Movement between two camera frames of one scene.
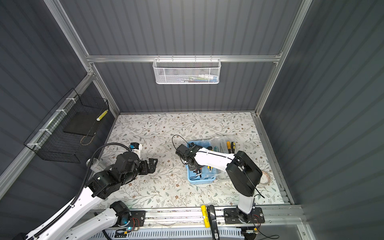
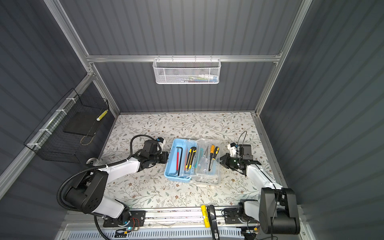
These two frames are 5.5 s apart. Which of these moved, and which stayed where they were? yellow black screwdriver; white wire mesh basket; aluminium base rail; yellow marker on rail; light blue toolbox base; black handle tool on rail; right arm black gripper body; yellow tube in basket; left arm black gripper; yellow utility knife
Moved: light blue toolbox base; right arm black gripper body; yellow black screwdriver; left arm black gripper; yellow utility knife
Stayed: aluminium base rail; yellow tube in basket; white wire mesh basket; yellow marker on rail; black handle tool on rail
